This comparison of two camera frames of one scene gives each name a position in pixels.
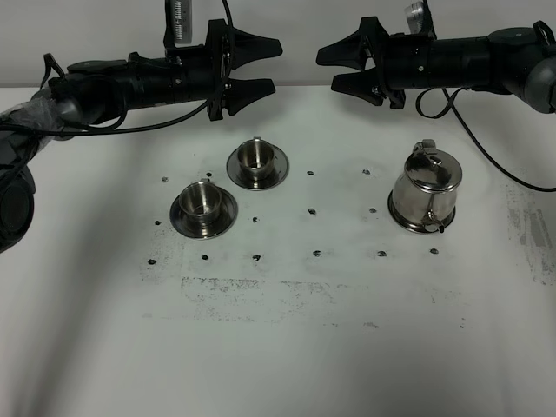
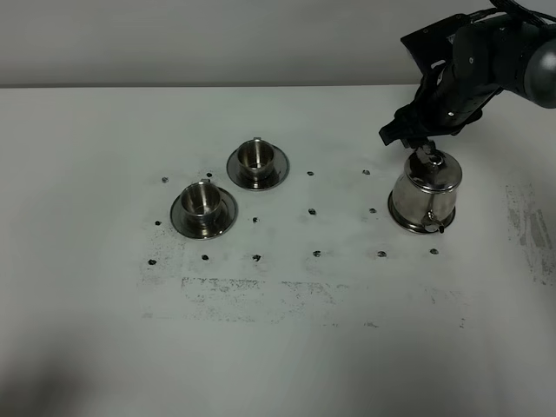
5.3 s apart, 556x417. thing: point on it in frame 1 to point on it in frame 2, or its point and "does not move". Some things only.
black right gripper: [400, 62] to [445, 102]
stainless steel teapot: [425, 192] does not move
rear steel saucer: [277, 174] does not move
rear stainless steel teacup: [255, 157] does not move
